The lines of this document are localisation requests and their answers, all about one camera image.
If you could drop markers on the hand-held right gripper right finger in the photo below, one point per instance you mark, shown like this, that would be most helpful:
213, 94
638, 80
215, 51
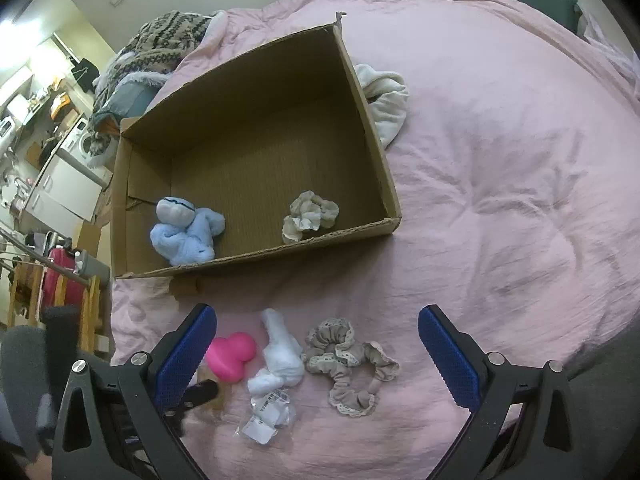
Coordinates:
452, 357

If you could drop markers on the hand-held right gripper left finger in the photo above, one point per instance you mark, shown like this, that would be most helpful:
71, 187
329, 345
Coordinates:
182, 355

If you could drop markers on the pink heart-shaped sponge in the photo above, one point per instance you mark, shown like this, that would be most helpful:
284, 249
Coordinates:
231, 357

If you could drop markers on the white socks with tag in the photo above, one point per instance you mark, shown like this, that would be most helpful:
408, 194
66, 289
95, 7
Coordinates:
275, 365

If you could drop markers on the beige lace scrunchie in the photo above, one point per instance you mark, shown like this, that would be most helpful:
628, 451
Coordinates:
345, 365

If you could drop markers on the light blue plush toy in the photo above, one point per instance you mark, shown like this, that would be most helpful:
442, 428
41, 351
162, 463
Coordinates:
184, 232

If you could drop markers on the brown cardboard box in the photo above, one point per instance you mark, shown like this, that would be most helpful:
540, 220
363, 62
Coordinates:
250, 160

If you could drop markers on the wooden rack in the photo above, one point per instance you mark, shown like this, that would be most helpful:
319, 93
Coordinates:
55, 292

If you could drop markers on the red suitcase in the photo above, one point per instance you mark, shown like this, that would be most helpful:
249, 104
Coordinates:
62, 272

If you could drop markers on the grey office chair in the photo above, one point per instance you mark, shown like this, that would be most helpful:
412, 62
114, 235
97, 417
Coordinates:
30, 375

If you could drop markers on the pink bed blanket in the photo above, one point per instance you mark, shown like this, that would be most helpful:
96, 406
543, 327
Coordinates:
500, 185

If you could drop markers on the white cabinet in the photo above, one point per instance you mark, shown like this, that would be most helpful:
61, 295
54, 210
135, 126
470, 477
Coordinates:
65, 185

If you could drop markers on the white washing machine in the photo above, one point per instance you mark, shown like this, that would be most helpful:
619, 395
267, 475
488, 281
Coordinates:
80, 142

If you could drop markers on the white fleece garment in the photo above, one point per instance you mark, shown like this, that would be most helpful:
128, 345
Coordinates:
387, 97

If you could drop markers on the patterned knit sweater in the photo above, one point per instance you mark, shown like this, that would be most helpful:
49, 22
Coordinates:
150, 55

